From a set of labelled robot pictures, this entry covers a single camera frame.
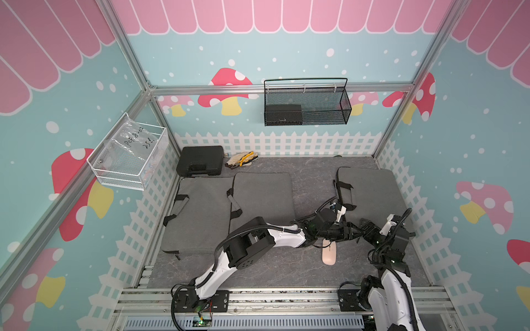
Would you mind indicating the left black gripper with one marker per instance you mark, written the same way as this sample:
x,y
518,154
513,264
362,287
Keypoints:
x,y
348,235

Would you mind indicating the grey laptop bag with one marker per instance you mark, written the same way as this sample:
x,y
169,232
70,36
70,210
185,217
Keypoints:
x,y
368,194
266,195
200,217

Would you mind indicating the clear plastic bag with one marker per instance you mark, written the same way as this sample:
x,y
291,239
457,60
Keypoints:
x,y
124,159

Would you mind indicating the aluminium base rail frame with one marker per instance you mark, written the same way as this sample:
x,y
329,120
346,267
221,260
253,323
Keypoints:
x,y
260,298

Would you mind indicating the pink computer mouse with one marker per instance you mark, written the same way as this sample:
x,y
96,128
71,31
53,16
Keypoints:
x,y
329,252

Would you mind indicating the black wire mesh basket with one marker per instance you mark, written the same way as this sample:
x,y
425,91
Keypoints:
x,y
324,101

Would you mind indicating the black plastic tool case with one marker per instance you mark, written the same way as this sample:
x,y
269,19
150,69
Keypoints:
x,y
200,160

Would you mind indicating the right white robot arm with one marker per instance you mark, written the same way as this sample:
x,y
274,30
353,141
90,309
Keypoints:
x,y
388,295

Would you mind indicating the yellow black pliers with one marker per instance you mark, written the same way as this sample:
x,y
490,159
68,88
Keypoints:
x,y
248,158

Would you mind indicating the black box in basket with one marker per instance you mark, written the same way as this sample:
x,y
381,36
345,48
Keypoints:
x,y
283,115

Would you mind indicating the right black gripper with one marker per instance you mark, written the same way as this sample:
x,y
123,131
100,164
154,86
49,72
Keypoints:
x,y
377,230

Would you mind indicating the white wire basket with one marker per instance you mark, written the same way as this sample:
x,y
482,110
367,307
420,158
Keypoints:
x,y
154,161

